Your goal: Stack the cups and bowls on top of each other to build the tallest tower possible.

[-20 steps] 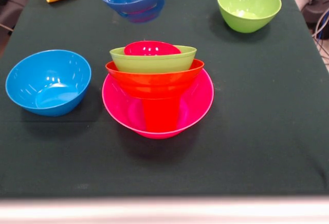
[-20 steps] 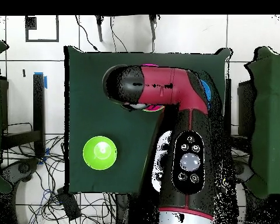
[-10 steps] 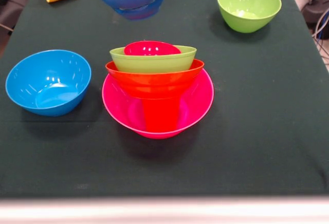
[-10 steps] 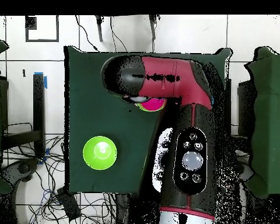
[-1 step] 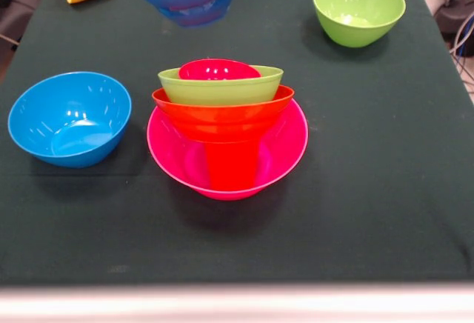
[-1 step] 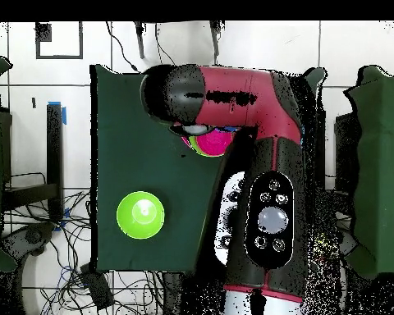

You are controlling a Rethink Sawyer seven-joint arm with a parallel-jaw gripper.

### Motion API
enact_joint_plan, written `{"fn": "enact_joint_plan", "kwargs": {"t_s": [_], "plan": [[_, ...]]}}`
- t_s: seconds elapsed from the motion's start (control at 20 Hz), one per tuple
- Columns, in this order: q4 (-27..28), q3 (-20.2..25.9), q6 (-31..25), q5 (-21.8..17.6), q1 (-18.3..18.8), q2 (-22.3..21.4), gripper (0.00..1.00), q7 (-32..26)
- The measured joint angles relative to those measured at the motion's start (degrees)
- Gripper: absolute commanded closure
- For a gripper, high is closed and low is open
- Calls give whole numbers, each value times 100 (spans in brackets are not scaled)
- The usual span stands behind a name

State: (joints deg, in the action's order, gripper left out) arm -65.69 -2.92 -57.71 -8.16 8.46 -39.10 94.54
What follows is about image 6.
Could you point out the black power strip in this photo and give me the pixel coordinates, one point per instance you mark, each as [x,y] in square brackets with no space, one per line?
[97,288]

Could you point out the green bowl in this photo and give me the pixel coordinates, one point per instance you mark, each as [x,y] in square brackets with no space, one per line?
[193,144]
[140,215]

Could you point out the small crimson bowl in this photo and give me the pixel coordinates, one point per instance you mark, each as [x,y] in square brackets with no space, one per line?
[213,142]

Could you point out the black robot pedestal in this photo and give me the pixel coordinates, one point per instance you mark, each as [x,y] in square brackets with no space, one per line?
[172,295]

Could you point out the grey square frame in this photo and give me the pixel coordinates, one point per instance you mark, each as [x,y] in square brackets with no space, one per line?
[59,57]

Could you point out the black metal stand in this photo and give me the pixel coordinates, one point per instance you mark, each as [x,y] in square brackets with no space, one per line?
[344,147]
[54,147]

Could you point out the dark green tablecloth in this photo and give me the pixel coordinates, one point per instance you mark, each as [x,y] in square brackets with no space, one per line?
[134,157]

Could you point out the black stand leg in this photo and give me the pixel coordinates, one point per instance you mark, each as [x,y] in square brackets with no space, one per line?
[215,36]
[140,39]

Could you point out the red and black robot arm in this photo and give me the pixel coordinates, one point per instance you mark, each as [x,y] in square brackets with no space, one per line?
[249,105]

